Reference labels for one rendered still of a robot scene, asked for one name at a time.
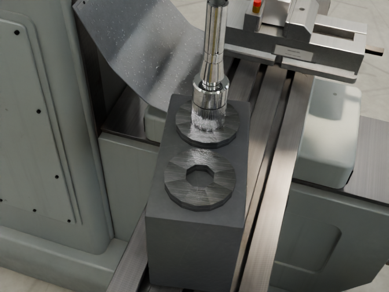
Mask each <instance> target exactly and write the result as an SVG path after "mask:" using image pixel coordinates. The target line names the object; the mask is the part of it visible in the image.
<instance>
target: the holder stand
mask: <svg viewBox="0 0 389 292"><path fill-rule="evenodd" d="M191 109H192V96H188V95H182V94H172V95H171V98H170V103H169V106H168V111H167V116H166V121H165V124H164V129H163V134H162V139H161V143H160V148H159V153H158V156H157V161H156V166H155V171H154V174H153V179H152V184H151V189H150V192H149V197H148V202H147V206H146V210H145V215H144V216H145V230H146V244H147V252H148V266H149V280H150V284H155V285H161V286H169V287H178V288H183V289H192V290H201V291H210V292H230V289H231V286H232V281H233V276H234V272H235V268H236V264H237V259H238V254H239V251H240V246H241V241H242V238H243V233H244V228H245V206H246V196H247V171H248V149H249V126H250V114H251V104H250V102H247V101H236V100H227V106H226V116H225V123H224V124H223V126H222V127H221V128H219V129H218V130H214V131H204V130H200V129H198V128H197V127H195V126H194V125H193V123H192V121H191Z"/></svg>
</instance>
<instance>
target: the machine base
mask: <svg viewBox="0 0 389 292"><path fill-rule="evenodd" d="M127 244H128V242H125V241H123V240H120V239H116V238H113V239H111V241H110V243H109V245H108V247H107V249H106V251H105V252H104V253H102V254H100V255H94V254H90V253H87V252H85V251H81V250H78V249H74V248H71V247H68V246H64V245H62V244H59V243H56V242H52V241H49V240H46V239H42V238H39V237H37V236H33V235H30V234H27V233H24V232H20V231H17V230H14V229H11V228H8V227H4V226H1V225H0V267H3V268H6V269H10V270H12V271H15V272H18V273H22V274H24V275H27V276H30V277H33V278H36V279H39V280H42V281H45V282H48V283H51V284H55V285H57V286H60V287H64V288H66V289H70V290H73V291H76V292H106V290H107V287H108V285H109V283H110V281H111V279H112V277H113V274H114V273H115V270H116V268H117V266H118V263H119V261H120V259H121V257H122V255H123V253H124V251H125V249H126V246H127ZM268 292H290V291H286V290H283V289H279V288H277V287H273V286H270V285H269V289H268Z"/></svg>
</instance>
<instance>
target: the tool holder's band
mask: <svg viewBox="0 0 389 292"><path fill-rule="evenodd" d="M192 87H193V90H194V92H195V93H196V94H198V95H199V96H201V97H204V98H209V99H214V98H220V97H222V96H224V95H225V94H226V93H227V92H228V90H229V79H228V77H227V76H226V75H225V74H224V78H223V79H222V80H221V81H220V83H219V84H218V85H216V86H207V85H205V84H204V83H203V81H202V79H201V78H200V76H199V73H197V74H196V75H195V76H194V78H193V84H192Z"/></svg>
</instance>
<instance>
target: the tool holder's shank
mask: <svg viewBox="0 0 389 292"><path fill-rule="evenodd" d="M228 7H229V1H228V0H207V6H206V16H205V34H204V52H203V60H202V63H201V67H200V72H199V76H200V78H201V79H202V81H203V83H204V84H205V85H207V86H216V85H218V84H219V83H220V81H221V80H222V79H223V78H224V67H223V52H224V45H225V35H226V23H227V13H228Z"/></svg>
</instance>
